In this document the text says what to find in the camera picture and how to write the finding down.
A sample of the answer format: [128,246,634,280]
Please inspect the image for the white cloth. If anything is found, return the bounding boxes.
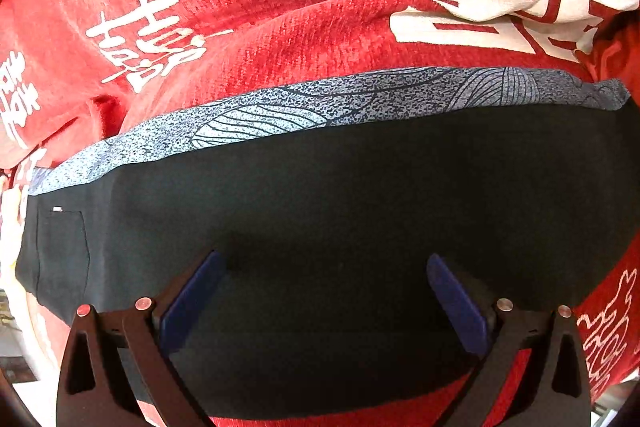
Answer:
[0,172,31,303]

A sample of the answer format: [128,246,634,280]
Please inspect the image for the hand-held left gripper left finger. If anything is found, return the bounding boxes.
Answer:
[56,249,228,427]

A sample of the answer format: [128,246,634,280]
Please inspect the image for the black pants with blue waistband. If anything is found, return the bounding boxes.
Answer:
[15,66,640,420]

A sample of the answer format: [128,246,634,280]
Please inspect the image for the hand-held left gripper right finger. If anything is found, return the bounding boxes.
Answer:
[426,253,593,427]

